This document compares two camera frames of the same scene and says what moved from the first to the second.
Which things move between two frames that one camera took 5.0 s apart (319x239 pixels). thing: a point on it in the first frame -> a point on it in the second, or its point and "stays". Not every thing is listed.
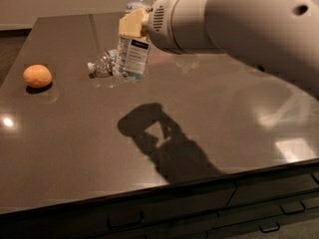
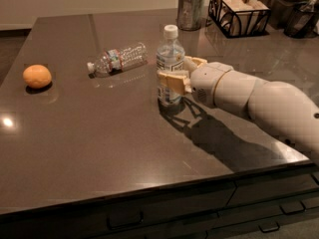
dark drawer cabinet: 227,207 stays
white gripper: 161,24 -> 204,82
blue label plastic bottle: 134,54 -> 170,57
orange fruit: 37,76 stays
